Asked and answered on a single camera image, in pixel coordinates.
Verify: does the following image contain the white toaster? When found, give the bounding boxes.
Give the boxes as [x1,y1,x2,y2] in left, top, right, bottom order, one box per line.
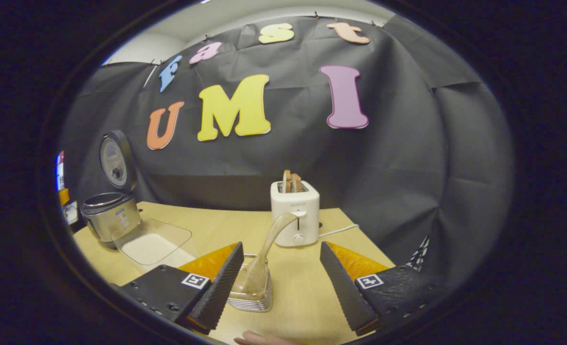
[271,181,321,248]

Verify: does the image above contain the wooden spoon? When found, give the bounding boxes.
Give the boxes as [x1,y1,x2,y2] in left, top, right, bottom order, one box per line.
[238,211,307,295]

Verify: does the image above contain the metal wire chopstick holder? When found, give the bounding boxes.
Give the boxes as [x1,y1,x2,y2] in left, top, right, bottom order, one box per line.
[227,254,273,313]

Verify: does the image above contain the computer monitor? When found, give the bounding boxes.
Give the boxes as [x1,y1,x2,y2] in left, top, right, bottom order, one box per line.
[56,151,67,192]

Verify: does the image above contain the white toaster cable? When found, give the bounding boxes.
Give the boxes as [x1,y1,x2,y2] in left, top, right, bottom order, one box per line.
[318,224,360,238]

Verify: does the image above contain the clear plastic container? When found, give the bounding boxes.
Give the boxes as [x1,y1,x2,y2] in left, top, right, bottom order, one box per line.
[111,219,193,267]

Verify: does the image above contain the silver rice cooker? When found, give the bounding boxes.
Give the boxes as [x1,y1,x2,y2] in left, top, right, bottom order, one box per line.
[80,129,143,250]

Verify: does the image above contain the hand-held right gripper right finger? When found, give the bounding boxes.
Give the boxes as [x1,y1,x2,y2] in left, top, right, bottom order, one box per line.
[320,241,449,336]

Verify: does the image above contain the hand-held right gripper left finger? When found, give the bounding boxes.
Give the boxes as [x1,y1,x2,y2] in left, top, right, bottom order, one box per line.
[118,241,245,335]

